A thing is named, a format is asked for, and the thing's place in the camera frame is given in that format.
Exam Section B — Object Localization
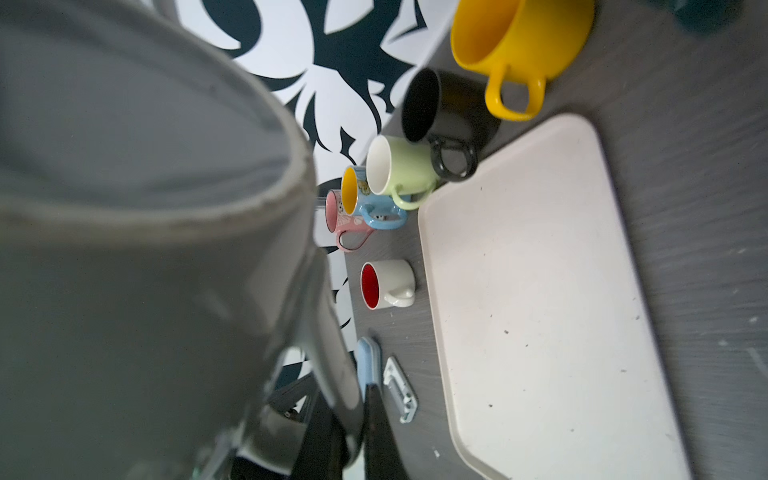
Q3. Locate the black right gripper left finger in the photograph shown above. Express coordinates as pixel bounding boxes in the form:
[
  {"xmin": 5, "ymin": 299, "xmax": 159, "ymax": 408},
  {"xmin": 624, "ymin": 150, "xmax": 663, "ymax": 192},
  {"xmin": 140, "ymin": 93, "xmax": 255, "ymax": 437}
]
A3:
[{"xmin": 289, "ymin": 393, "xmax": 347, "ymax": 480}]

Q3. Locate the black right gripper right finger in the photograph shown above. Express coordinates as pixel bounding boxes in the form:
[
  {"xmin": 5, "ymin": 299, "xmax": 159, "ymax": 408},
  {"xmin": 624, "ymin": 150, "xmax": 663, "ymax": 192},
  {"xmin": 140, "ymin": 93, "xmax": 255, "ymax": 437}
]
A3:
[{"xmin": 363, "ymin": 384, "xmax": 409, "ymax": 480}]

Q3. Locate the white cream mug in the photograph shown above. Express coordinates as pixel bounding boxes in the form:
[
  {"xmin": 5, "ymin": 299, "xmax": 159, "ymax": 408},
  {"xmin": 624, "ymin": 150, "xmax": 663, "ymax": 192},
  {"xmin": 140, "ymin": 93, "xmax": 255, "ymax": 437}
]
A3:
[{"xmin": 360, "ymin": 260, "xmax": 416, "ymax": 310}]

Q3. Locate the grey mug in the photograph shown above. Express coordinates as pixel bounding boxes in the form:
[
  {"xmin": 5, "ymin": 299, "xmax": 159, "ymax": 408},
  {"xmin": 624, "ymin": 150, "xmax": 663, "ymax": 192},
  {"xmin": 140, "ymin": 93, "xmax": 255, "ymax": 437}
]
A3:
[{"xmin": 1, "ymin": 1, "xmax": 364, "ymax": 479}]

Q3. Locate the pink ghost pattern mug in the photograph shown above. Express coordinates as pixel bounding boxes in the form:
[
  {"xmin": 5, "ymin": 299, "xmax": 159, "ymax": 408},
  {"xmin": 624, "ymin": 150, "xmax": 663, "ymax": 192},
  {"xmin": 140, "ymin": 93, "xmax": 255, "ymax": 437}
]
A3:
[{"xmin": 325, "ymin": 189, "xmax": 374, "ymax": 252}]

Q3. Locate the blue butterfly mug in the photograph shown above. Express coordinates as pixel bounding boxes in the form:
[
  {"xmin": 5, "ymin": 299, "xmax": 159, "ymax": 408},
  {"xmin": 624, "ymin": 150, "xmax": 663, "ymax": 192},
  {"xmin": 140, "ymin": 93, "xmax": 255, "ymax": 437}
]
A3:
[{"xmin": 341, "ymin": 166, "xmax": 408, "ymax": 230}]

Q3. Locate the light green mug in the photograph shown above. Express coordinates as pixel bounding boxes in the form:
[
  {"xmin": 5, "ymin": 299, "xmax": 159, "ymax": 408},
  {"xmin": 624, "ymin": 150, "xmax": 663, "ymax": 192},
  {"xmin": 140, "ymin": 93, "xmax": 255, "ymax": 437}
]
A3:
[{"xmin": 366, "ymin": 135, "xmax": 440, "ymax": 211}]

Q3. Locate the black mug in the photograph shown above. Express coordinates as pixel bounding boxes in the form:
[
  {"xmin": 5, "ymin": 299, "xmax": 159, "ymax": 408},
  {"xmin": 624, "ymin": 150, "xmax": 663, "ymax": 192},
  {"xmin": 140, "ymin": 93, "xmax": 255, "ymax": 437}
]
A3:
[{"xmin": 401, "ymin": 68, "xmax": 501, "ymax": 182}]

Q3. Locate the yellow mug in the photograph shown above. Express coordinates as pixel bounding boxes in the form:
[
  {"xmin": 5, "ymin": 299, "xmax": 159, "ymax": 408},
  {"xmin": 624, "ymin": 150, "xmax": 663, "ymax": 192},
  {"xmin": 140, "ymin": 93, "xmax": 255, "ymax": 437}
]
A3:
[{"xmin": 450, "ymin": 0, "xmax": 596, "ymax": 122}]

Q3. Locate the dark green mug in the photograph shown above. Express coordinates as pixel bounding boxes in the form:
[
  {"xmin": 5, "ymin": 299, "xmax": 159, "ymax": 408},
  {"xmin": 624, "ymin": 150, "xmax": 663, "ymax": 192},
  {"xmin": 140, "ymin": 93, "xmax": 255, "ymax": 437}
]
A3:
[{"xmin": 649, "ymin": 0, "xmax": 743, "ymax": 35}]

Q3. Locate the left grey docking plate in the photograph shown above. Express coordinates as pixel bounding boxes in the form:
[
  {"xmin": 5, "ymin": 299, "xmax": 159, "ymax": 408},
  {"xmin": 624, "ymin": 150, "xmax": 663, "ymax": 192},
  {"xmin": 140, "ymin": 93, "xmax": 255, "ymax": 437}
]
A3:
[{"xmin": 383, "ymin": 356, "xmax": 418, "ymax": 424}]

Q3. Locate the blue grey oblong case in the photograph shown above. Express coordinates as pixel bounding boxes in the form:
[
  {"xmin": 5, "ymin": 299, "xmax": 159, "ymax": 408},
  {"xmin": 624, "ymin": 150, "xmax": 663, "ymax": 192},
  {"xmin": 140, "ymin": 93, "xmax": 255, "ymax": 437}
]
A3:
[{"xmin": 355, "ymin": 337, "xmax": 383, "ymax": 399}]

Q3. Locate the beige plastic tray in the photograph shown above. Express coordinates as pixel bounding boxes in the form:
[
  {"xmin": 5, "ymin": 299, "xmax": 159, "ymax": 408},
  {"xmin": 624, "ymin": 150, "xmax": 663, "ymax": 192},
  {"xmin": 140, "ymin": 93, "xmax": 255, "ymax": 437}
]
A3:
[{"xmin": 418, "ymin": 113, "xmax": 692, "ymax": 479}]

